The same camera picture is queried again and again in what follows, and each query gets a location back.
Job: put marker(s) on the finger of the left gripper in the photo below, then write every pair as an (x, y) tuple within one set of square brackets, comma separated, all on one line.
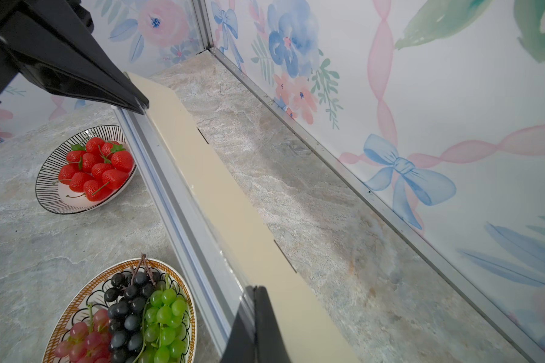
[(111, 85)]

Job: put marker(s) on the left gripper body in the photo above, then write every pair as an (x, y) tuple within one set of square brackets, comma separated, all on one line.
[(31, 47)]

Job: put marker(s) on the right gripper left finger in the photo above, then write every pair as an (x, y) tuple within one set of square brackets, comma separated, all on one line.
[(241, 347)]

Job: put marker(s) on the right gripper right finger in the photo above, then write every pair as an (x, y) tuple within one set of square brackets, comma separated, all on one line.
[(270, 347)]

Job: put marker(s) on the plastic wrap dispenser box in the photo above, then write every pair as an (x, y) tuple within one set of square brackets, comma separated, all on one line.
[(220, 240)]

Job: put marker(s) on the patterned fruit plate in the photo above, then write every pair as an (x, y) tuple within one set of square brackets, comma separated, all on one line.
[(92, 297)]

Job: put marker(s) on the glass plate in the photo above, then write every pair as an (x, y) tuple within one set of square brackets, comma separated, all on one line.
[(48, 193)]

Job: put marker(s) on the green grapes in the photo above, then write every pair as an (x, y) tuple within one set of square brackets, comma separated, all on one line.
[(164, 330)]

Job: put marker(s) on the black grapes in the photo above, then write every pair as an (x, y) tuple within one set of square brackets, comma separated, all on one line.
[(127, 296)]

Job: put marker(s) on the red strawberries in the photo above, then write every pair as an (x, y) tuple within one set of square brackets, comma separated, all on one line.
[(94, 170)]

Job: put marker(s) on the red grapes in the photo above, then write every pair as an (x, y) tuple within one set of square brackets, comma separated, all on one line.
[(88, 340)]

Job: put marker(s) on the left aluminium corner post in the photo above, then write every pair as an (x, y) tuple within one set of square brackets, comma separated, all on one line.
[(202, 17)]

